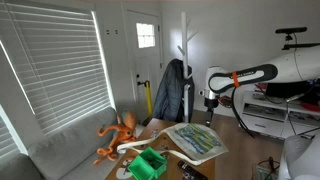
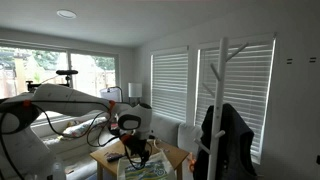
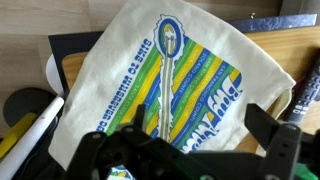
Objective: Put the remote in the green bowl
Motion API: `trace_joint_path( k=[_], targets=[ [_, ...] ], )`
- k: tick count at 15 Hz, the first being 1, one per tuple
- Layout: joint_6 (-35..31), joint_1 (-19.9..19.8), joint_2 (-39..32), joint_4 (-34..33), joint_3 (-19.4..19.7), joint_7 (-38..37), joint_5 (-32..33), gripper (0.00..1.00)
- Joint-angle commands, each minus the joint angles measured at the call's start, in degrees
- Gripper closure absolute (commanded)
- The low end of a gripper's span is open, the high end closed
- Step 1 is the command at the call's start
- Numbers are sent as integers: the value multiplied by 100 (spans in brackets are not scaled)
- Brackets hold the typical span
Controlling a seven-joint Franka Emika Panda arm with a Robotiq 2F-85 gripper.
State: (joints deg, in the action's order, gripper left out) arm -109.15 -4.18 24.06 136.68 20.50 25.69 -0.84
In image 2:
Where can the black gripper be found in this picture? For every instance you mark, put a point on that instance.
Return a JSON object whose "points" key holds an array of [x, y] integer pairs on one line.
{"points": [[137, 147]]}

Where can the black remote control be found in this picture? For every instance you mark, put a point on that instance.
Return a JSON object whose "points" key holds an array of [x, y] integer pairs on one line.
{"points": [[113, 157]]}

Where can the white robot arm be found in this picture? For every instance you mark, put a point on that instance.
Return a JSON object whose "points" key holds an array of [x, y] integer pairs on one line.
{"points": [[22, 151]]}

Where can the white tote bag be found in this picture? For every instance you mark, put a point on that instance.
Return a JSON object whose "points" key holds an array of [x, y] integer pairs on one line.
{"points": [[158, 167]]}

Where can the white table lamp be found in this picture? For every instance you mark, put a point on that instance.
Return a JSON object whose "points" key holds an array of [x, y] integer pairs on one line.
{"points": [[134, 93]]}

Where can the grey floor lamp shade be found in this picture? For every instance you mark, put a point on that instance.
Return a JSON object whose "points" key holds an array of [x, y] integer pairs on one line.
{"points": [[112, 93]]}

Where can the floral pillow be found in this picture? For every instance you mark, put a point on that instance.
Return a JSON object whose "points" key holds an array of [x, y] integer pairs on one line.
{"points": [[82, 128]]}

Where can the grey sofa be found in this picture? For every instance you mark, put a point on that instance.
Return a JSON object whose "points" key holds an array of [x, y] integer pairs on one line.
{"points": [[75, 152]]}

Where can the white window blind left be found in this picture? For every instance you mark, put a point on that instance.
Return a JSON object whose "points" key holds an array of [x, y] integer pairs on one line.
{"points": [[169, 84]]}

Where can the clear plastic bottle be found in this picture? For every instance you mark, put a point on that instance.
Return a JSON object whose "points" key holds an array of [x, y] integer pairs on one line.
{"points": [[58, 171]]}

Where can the dark grey jacket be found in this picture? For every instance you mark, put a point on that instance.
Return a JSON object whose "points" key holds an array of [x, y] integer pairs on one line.
{"points": [[234, 156]]}

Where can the white coat rack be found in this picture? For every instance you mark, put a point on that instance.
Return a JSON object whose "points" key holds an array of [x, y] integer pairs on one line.
{"points": [[216, 132]]}

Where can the round ceiling light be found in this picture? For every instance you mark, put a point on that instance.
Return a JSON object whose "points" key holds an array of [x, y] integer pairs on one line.
{"points": [[67, 14]]}

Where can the black camera on stand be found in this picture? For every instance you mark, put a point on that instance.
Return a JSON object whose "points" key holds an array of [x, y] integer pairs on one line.
{"points": [[68, 73]]}

